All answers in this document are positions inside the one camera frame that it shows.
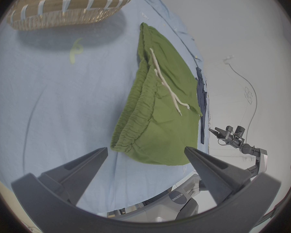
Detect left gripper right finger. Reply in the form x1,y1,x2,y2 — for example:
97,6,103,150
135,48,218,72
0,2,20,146
184,146,258,207

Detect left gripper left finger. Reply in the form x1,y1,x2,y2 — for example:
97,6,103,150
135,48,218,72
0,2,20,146
38,147,109,206

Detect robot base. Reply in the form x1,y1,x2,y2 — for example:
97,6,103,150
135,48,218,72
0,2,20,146
107,171,205,223

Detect dark blue garment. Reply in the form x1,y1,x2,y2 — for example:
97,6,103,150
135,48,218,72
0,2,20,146
195,67,208,144

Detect round woven basket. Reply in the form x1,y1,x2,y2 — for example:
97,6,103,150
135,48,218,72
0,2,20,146
6,0,133,31

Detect green shorts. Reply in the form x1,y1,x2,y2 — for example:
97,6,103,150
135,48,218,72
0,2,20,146
110,22,204,166

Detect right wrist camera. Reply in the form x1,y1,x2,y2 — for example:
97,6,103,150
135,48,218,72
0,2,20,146
226,125,246,138

